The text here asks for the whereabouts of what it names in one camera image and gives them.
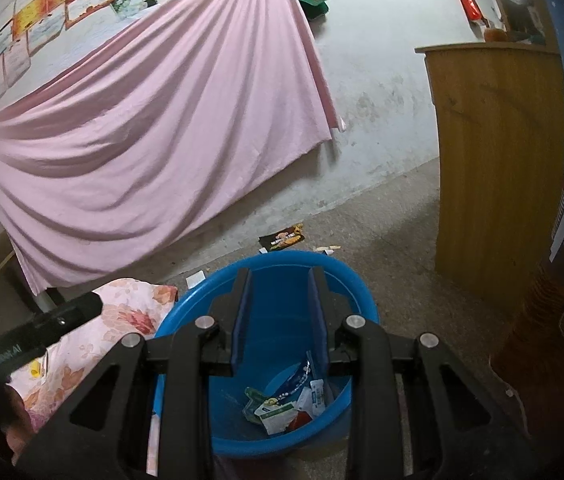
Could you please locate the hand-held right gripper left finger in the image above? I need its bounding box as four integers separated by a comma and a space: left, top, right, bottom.
12, 267, 253, 480

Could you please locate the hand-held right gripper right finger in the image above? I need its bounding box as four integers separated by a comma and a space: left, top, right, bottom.
309, 266, 544, 480

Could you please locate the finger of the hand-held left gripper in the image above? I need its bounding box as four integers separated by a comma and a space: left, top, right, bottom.
26, 291, 104, 354

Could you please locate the blue plastic basin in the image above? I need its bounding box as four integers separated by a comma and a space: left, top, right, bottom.
153, 250, 381, 460

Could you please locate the dark blue snack bag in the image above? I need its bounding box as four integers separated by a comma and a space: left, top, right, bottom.
262, 352, 319, 402

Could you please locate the pink floral blanket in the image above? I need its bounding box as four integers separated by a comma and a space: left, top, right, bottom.
6, 277, 179, 477

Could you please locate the black snack packet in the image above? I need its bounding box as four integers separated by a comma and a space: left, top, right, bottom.
258, 224, 305, 254

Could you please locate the pink hanging sheet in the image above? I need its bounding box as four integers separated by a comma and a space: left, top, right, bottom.
0, 0, 345, 297

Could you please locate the wooden cabinet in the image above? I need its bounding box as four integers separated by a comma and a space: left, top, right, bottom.
414, 42, 564, 289

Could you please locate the red packet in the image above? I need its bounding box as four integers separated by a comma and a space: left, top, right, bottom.
455, 0, 489, 27

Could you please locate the row of wall certificates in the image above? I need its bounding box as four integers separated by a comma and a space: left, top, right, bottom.
0, 0, 115, 111

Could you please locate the green red wall hanging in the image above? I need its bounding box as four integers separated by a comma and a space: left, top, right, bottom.
297, 0, 333, 21

